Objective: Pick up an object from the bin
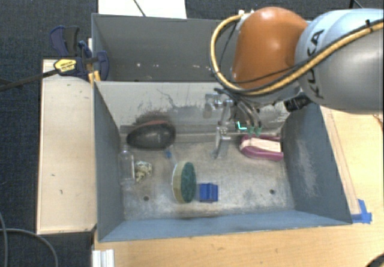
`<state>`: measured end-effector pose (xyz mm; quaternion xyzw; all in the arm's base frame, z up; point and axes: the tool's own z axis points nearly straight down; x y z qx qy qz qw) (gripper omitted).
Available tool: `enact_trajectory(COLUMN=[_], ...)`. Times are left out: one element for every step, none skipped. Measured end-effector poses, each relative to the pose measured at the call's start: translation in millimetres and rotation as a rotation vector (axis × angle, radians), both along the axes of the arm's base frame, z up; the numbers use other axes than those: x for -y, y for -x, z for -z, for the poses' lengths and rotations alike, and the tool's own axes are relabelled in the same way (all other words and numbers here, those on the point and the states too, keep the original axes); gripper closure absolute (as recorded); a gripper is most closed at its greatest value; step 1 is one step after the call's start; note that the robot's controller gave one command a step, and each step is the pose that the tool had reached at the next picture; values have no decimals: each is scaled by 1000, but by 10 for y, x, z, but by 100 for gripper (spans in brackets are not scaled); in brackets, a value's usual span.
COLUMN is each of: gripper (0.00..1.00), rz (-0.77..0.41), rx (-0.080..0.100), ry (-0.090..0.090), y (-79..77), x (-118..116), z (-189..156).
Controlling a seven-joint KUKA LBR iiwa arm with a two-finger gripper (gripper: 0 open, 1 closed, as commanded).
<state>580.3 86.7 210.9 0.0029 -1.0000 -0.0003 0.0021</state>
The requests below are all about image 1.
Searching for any blue toy block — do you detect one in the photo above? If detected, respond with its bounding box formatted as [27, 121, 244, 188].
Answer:
[198, 182, 220, 203]

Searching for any grey metal bin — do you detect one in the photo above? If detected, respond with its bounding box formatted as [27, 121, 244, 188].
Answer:
[91, 13, 353, 243]

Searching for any pale crumpled lump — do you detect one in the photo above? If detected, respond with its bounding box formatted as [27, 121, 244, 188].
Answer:
[134, 160, 154, 184]

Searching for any black cylinder on white bracket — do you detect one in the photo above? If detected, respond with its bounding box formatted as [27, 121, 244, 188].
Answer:
[283, 94, 313, 113]

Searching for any pale wood flat board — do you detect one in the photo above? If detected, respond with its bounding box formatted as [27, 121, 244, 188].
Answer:
[35, 58, 98, 235]

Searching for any clear glass jar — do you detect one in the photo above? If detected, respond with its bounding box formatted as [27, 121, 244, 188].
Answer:
[118, 143, 136, 187]

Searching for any small blue and clear tube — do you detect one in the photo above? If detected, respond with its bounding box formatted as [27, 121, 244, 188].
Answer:
[163, 148, 178, 170]

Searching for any round green and yellow sponge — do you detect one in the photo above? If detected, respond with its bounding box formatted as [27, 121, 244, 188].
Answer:
[171, 161, 198, 204]

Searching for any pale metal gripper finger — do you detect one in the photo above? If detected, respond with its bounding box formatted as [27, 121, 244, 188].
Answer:
[217, 136, 232, 160]
[211, 127, 226, 160]

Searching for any black oval brush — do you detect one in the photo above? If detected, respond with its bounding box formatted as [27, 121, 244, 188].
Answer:
[125, 119, 177, 151]

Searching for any purple and white scrubber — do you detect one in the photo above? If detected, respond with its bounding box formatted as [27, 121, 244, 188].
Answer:
[238, 134, 284, 163]

